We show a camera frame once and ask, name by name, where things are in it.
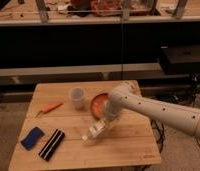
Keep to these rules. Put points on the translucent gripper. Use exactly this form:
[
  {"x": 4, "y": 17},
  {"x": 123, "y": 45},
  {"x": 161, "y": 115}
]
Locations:
[{"x": 110, "y": 124}]

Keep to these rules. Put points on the blue sponge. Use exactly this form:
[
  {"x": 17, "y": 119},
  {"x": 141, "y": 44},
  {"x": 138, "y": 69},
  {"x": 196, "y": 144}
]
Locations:
[{"x": 30, "y": 140}]

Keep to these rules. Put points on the small clear labelled bottle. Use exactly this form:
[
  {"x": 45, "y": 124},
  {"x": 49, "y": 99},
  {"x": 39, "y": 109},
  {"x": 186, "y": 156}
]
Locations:
[{"x": 94, "y": 130}]

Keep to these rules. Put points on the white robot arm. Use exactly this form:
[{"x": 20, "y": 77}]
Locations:
[{"x": 182, "y": 118}]

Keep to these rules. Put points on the long metal shelf rack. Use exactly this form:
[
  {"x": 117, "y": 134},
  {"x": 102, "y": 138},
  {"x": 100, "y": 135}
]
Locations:
[{"x": 112, "y": 39}]

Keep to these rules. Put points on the clear plastic cup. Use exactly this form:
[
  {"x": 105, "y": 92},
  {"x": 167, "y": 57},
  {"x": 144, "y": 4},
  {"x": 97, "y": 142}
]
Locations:
[{"x": 77, "y": 96}]

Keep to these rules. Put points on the black white striped block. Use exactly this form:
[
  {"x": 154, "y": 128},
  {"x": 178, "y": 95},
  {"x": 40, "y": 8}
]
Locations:
[{"x": 51, "y": 145}]

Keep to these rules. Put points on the wooden table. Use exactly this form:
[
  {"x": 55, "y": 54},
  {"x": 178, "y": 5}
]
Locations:
[{"x": 130, "y": 143}]

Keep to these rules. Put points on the orange ceramic bowl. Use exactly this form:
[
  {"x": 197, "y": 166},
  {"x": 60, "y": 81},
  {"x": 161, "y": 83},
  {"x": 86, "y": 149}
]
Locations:
[{"x": 96, "y": 105}]

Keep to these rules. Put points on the orange handled tool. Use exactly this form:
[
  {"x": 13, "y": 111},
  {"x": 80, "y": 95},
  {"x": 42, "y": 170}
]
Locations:
[{"x": 49, "y": 107}]

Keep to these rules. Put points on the black box on shelf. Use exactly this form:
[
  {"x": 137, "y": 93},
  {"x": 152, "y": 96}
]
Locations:
[{"x": 180, "y": 60}]

